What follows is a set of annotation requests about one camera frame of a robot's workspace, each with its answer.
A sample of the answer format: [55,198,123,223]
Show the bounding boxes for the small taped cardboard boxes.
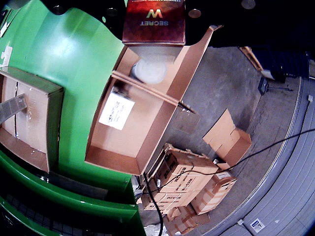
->
[162,204,212,236]

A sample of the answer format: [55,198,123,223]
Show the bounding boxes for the dark red carton box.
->
[122,0,187,62]

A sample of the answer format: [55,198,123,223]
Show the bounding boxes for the thick black floor cable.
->
[142,173,164,236]

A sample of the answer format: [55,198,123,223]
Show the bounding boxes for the cardboard box with divider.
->
[84,24,223,177]

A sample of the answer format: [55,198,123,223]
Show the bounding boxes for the open plain cardboard box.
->
[202,109,252,170]

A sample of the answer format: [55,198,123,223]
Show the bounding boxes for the black floor stand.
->
[257,76,293,95]

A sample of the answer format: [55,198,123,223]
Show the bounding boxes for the taped cardboard box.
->
[190,171,237,215]

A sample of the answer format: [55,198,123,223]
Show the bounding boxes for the white carton with cow print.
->
[98,92,136,131]

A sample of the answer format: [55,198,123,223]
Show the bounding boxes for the white bottle with round cap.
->
[131,58,168,85]

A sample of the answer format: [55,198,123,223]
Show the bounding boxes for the tall white carton box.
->
[0,94,28,126]

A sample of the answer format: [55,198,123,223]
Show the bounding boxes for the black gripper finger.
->
[44,0,126,42]
[185,0,261,46]

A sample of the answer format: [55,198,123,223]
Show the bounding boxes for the shallow cardboard tray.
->
[0,66,64,174]

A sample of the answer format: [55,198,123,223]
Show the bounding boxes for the white scribbled paper cutout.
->
[0,46,13,67]

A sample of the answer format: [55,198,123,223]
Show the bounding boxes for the printed cardboard box stack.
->
[141,142,220,212]

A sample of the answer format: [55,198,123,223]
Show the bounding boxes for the wooden pallet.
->
[238,46,265,72]

